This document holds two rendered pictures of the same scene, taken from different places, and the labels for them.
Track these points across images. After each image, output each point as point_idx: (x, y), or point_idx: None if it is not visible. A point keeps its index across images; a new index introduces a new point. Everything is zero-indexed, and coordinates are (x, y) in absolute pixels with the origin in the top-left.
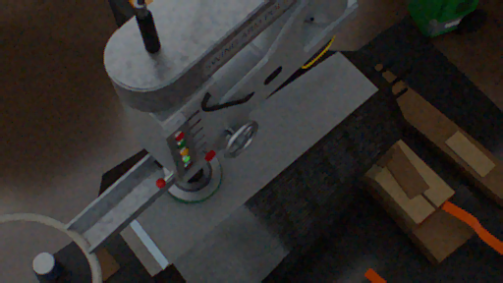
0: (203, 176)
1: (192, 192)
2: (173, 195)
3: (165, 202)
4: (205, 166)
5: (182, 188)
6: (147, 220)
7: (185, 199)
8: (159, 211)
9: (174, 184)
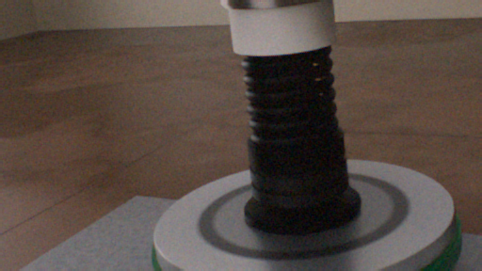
0: (313, 237)
1: (205, 241)
2: (163, 215)
3: (150, 267)
4: (367, 225)
5: (209, 217)
6: (53, 263)
7: (154, 245)
8: (103, 270)
9: (215, 199)
